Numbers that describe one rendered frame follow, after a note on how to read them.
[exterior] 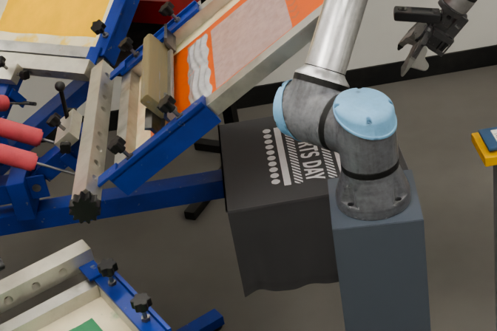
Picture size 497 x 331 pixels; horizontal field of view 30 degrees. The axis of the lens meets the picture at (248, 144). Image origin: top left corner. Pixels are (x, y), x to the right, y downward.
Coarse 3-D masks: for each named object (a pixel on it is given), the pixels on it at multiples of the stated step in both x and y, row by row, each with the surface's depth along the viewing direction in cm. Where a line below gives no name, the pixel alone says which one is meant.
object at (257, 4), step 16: (240, 0) 251; (256, 0) 243; (272, 0) 235; (224, 16) 252; (240, 16) 243; (256, 16) 236; (208, 32) 252; (224, 32) 244; (240, 32) 236; (224, 48) 236; (176, 64) 253; (176, 80) 245
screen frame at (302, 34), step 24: (216, 0) 256; (192, 24) 259; (312, 24) 202; (288, 48) 205; (240, 72) 210; (264, 72) 208; (120, 96) 256; (216, 96) 211; (240, 96) 210; (120, 120) 243
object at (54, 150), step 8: (80, 136) 243; (48, 152) 250; (56, 152) 245; (72, 152) 245; (40, 160) 250; (48, 160) 246; (56, 160) 246; (40, 168) 247; (48, 168) 247; (64, 168) 248; (48, 176) 248
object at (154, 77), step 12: (144, 48) 246; (156, 48) 247; (168, 48) 254; (144, 60) 239; (156, 60) 241; (144, 72) 233; (156, 72) 235; (144, 84) 227; (156, 84) 229; (144, 96) 221; (156, 96) 224; (156, 108) 223
